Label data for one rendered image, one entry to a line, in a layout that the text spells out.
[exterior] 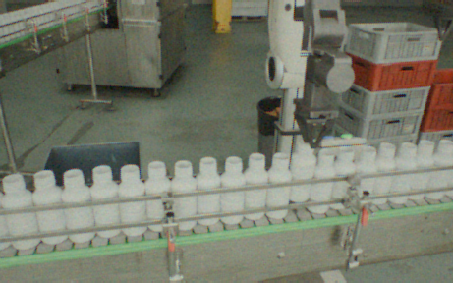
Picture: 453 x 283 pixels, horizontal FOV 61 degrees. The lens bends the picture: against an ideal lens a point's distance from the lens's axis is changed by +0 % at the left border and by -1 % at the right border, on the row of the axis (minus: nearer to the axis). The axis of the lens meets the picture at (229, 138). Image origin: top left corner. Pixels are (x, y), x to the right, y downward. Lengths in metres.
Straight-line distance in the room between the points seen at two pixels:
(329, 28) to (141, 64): 3.87
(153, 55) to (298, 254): 3.70
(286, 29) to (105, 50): 3.43
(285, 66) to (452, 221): 0.75
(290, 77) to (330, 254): 0.69
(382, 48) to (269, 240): 2.29
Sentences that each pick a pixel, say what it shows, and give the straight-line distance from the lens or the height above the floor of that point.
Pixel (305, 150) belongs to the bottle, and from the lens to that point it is 0.92.
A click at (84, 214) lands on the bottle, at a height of 1.08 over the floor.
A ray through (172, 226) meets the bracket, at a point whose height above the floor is 1.08.
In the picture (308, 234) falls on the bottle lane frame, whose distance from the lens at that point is 1.03.
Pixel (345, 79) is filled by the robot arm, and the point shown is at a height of 1.39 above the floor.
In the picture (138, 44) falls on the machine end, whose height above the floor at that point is 0.62.
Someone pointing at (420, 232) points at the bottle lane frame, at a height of 0.91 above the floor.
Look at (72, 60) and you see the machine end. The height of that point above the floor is 0.40.
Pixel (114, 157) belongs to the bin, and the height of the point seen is 0.89.
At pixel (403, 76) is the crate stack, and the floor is 0.77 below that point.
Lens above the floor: 1.60
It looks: 26 degrees down
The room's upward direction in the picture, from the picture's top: 2 degrees clockwise
